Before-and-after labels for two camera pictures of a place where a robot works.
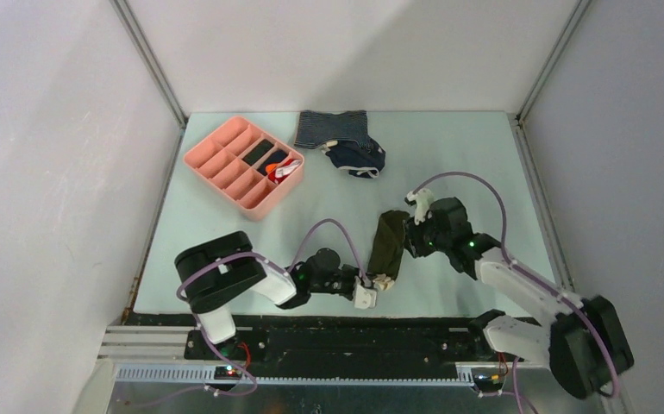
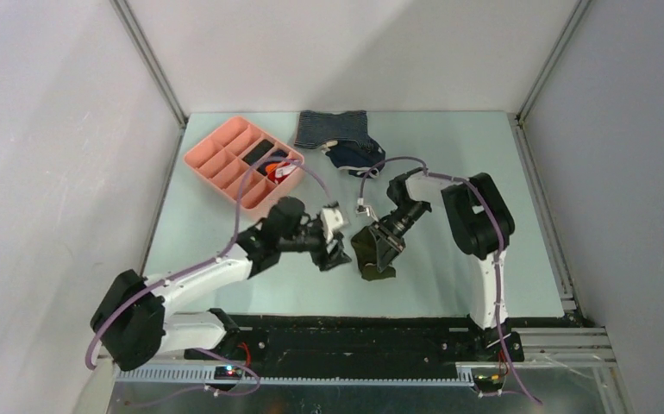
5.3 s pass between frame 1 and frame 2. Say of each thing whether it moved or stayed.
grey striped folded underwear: stayed
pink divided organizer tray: stayed
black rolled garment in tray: stayed
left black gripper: moved
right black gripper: moved
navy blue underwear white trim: stayed
